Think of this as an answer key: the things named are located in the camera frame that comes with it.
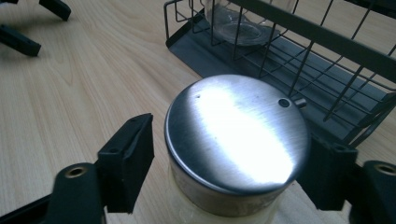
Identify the glass jar with silver lid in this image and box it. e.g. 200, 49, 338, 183
163, 73, 313, 224

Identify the black wire basket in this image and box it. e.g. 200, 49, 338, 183
163, 0, 396, 149

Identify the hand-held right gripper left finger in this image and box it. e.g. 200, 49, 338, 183
96, 112, 156, 216

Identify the glass jar with orange lid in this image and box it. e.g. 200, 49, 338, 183
203, 0, 298, 49

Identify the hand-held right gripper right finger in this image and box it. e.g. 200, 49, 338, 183
296, 134, 359, 213

